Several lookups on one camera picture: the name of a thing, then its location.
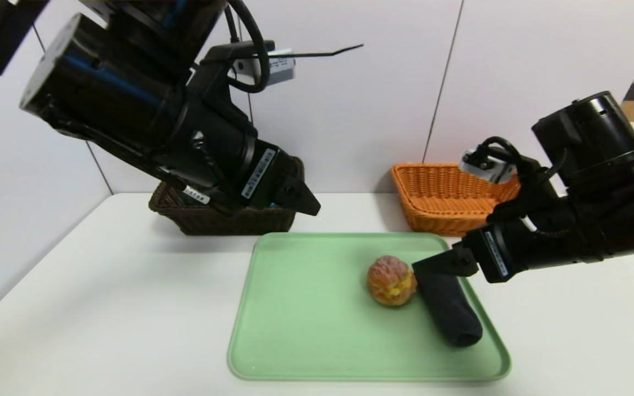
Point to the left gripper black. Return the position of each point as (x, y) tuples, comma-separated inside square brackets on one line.
[(266, 177)]

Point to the light green plastic tray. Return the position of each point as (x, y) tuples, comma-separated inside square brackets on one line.
[(306, 330)]

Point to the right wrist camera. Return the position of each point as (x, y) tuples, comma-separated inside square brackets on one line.
[(487, 168)]

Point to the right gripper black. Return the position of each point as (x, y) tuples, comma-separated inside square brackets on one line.
[(494, 254)]

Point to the dark grey towel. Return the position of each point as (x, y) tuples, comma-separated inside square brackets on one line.
[(452, 313)]

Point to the orange wicker basket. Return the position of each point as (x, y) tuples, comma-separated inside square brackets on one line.
[(432, 192)]

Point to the cream puff bread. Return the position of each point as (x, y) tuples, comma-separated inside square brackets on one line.
[(389, 280)]

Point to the thin black zip tie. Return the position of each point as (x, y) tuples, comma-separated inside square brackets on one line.
[(328, 53)]

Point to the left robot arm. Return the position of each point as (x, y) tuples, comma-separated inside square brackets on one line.
[(108, 93)]

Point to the dark brown wicker basket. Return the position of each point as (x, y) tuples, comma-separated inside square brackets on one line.
[(212, 223)]

